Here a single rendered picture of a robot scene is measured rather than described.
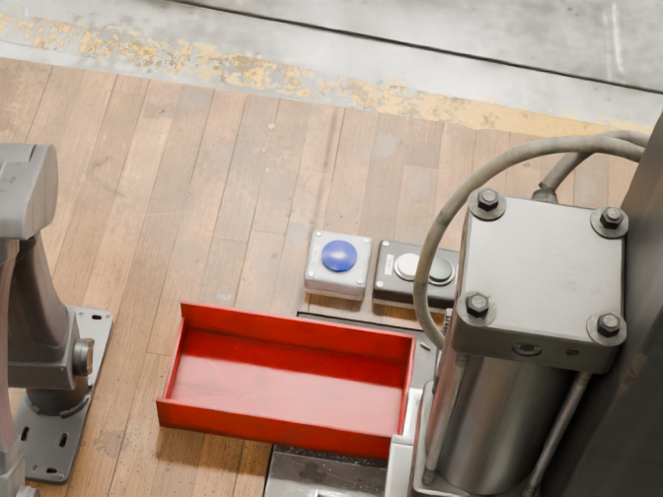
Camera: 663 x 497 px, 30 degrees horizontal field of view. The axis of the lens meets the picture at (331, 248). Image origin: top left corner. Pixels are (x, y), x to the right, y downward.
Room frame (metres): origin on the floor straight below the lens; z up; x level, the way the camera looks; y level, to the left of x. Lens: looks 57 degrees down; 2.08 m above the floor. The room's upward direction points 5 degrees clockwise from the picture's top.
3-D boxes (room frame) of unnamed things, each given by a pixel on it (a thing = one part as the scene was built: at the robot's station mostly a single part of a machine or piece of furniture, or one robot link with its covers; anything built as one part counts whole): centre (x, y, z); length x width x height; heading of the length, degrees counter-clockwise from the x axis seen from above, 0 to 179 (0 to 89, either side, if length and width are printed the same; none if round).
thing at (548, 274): (0.38, -0.12, 1.37); 0.11 x 0.09 x 0.30; 176
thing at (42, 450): (0.56, 0.27, 0.94); 0.20 x 0.07 x 0.08; 176
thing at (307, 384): (0.59, 0.03, 0.93); 0.25 x 0.12 x 0.06; 86
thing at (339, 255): (0.74, -0.01, 0.93); 0.04 x 0.04 x 0.02
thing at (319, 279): (0.74, -0.01, 0.90); 0.07 x 0.07 x 0.06; 86
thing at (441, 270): (0.74, -0.12, 0.93); 0.03 x 0.03 x 0.02
